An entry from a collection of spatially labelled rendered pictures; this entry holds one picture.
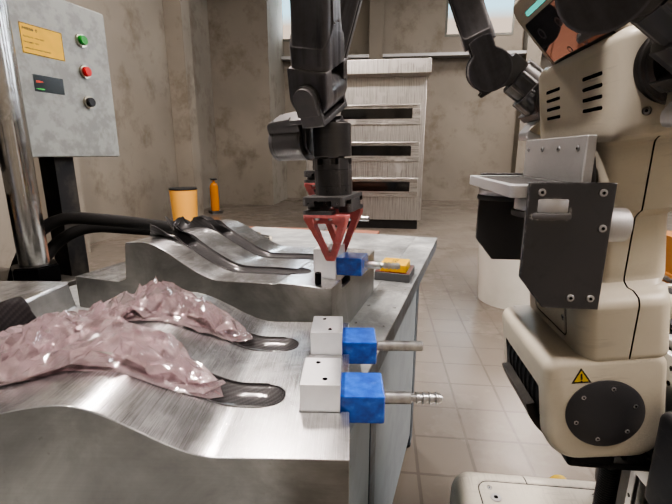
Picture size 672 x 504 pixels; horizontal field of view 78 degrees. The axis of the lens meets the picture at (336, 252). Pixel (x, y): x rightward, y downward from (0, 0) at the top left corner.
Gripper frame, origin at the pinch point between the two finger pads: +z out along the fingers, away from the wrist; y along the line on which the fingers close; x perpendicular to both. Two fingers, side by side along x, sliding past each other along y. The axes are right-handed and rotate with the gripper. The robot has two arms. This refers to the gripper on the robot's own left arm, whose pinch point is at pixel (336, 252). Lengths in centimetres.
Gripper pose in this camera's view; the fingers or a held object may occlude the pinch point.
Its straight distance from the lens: 65.4
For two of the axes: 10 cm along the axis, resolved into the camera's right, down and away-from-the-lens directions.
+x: 9.5, 0.4, -3.2
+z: 0.3, 9.8, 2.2
